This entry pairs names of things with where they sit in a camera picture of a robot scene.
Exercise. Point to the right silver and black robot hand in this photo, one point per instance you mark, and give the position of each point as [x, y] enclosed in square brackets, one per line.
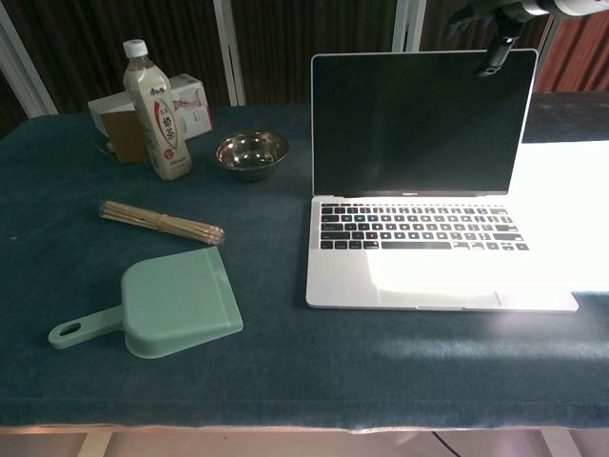
[499, 47]

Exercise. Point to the silver laptop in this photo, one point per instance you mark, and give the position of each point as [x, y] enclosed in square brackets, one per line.
[418, 128]

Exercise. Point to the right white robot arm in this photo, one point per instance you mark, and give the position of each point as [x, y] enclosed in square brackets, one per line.
[580, 5]

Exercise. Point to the red curtain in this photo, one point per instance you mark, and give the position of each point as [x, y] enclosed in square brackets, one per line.
[580, 57]

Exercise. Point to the glass bowl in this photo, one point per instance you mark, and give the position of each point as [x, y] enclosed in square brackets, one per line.
[252, 159]

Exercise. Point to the white and brown carton box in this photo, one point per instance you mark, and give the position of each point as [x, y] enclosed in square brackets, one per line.
[190, 97]

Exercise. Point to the milk tea bottle white cap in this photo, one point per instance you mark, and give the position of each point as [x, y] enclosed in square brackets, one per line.
[159, 128]

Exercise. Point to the bundle of wooden chopsticks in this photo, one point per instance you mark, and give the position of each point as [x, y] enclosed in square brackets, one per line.
[157, 220]

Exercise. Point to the dark blue table cloth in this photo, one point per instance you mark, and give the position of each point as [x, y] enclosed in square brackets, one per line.
[285, 371]

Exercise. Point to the white table leg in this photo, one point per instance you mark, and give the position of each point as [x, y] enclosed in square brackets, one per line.
[563, 445]
[92, 445]

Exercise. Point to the mint green plastic dustpan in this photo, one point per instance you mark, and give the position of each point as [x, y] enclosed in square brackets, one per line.
[176, 304]

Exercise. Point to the white window frame post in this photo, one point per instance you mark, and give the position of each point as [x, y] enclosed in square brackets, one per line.
[409, 24]
[230, 57]
[24, 71]
[546, 52]

